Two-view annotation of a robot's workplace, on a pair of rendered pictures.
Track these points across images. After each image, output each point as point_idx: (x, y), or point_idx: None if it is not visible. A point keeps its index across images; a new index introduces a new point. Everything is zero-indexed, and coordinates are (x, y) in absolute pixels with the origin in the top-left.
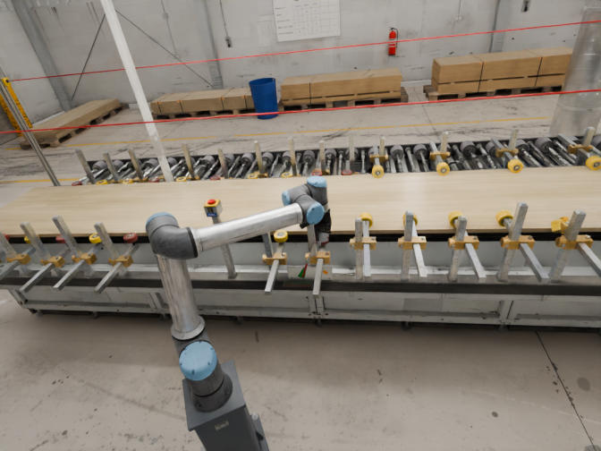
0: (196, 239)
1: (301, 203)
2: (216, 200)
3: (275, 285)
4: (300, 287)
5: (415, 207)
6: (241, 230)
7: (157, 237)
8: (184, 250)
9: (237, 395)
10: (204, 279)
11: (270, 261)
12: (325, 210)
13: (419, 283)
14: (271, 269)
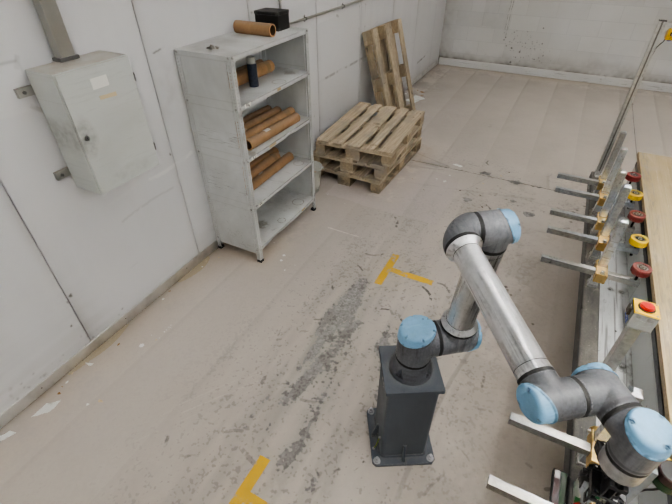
0: (454, 243)
1: (544, 374)
2: (653, 314)
3: (566, 464)
4: (550, 496)
5: None
6: (476, 289)
7: (461, 214)
8: (443, 239)
9: (398, 388)
10: (578, 364)
11: (589, 439)
12: (605, 469)
13: None
14: (562, 432)
